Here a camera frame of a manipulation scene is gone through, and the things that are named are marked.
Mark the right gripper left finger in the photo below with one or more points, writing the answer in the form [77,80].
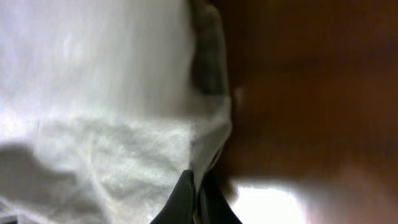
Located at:
[181,203]

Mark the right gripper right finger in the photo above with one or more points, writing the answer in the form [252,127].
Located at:
[214,208]

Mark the grey-green cotton shorts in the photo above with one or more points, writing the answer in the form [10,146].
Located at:
[105,103]

